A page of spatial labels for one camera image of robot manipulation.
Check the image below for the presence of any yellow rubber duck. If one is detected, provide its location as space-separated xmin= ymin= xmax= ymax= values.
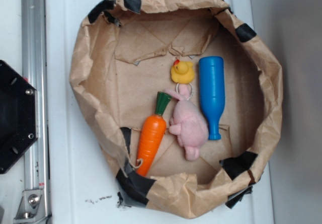
xmin=171 ymin=59 xmax=195 ymax=84

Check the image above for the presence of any orange plastic carrot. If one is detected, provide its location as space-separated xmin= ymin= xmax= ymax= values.
xmin=136 ymin=92 xmax=172 ymax=176

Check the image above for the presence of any pink plush bunny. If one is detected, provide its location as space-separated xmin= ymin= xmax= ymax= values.
xmin=165 ymin=84 xmax=209 ymax=161

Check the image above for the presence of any blue plastic bottle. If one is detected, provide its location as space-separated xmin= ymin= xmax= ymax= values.
xmin=199 ymin=56 xmax=225 ymax=140

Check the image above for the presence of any brown paper bag bin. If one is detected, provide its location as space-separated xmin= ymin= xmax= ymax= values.
xmin=69 ymin=0 xmax=283 ymax=218

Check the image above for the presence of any aluminium extrusion rail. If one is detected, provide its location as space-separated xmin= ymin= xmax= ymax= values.
xmin=22 ymin=0 xmax=50 ymax=191

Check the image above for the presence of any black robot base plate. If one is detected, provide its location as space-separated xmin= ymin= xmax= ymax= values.
xmin=0 ymin=60 xmax=38 ymax=174

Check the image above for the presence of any metal corner bracket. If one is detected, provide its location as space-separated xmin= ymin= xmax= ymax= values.
xmin=13 ymin=189 xmax=46 ymax=223

